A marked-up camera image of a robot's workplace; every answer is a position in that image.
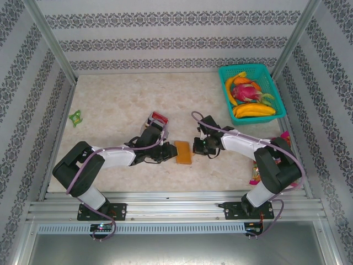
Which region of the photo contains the orange card holder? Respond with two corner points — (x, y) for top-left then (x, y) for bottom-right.
(174, 140), (193, 166)

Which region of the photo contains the colourful fruit candy bag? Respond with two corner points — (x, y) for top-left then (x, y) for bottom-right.
(249, 130), (301, 191)

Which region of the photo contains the yellow banana bunch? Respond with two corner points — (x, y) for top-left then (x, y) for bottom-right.
(232, 102), (276, 119)

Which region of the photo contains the single curved yellow banana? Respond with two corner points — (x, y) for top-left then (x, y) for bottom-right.
(225, 76), (238, 107)

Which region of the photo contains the pink dragon fruit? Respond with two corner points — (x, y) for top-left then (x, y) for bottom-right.
(230, 79), (276, 107)

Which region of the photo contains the orange toy fruit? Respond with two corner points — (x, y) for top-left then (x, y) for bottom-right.
(234, 76), (261, 91)

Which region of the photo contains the green candy wrapper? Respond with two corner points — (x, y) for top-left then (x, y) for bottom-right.
(68, 109), (85, 128)

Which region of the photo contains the teal plastic basket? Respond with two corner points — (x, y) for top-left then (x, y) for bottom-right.
(218, 63), (287, 126)

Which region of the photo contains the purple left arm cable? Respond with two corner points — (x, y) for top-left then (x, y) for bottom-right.
(65, 121), (169, 243)

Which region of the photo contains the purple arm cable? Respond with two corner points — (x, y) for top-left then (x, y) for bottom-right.
(65, 121), (169, 243)
(191, 110), (306, 240)

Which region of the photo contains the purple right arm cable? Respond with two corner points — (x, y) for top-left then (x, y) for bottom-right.
(191, 110), (306, 240)

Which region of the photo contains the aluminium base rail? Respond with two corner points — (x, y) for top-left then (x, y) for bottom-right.
(26, 190), (328, 221)

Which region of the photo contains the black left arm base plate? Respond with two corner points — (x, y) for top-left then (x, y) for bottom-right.
(77, 203), (128, 221)

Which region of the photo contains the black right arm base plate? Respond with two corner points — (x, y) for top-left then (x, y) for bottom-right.
(222, 201), (276, 221)

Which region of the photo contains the grey slotted cable duct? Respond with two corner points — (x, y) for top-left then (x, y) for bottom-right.
(37, 222), (247, 235)

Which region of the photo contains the aluminium side rail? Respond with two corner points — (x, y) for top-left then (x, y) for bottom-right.
(38, 81), (79, 202)
(277, 118), (315, 199)

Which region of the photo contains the aluminium frame post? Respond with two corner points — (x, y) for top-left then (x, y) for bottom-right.
(271, 0), (323, 81)
(21, 0), (78, 83)

